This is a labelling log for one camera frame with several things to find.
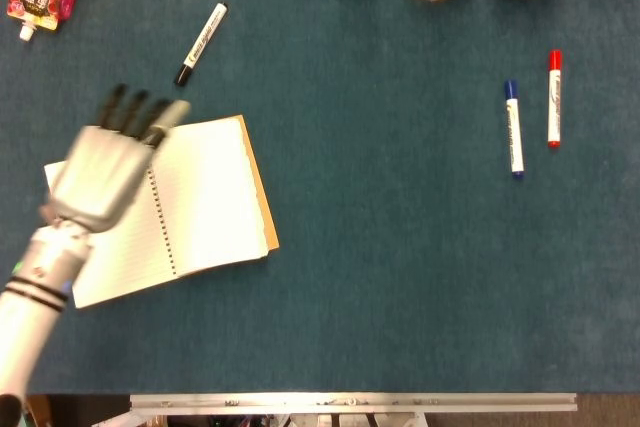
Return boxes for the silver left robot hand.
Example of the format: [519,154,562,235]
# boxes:
[39,82,193,235]

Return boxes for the kraft cover spiral notebook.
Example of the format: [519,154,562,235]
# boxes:
[43,114,281,310]

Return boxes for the black cap marker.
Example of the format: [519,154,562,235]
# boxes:
[173,1,229,87]

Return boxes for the blue cap marker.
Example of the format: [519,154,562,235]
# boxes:
[502,79,527,181]

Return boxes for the red cap marker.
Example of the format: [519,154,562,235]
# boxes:
[546,49,564,149]

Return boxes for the aluminium frame rail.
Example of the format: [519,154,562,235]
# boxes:
[129,392,578,416]

